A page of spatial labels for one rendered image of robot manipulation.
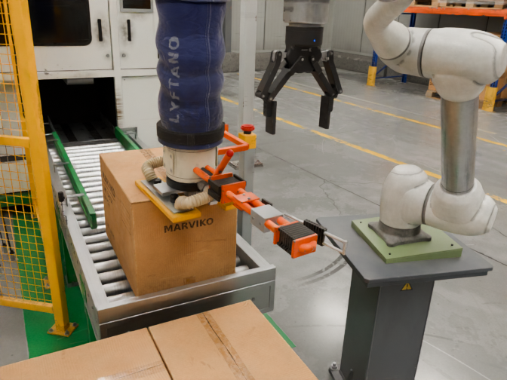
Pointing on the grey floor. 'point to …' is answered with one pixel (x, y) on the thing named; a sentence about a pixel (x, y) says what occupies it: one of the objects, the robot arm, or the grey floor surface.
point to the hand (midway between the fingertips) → (298, 125)
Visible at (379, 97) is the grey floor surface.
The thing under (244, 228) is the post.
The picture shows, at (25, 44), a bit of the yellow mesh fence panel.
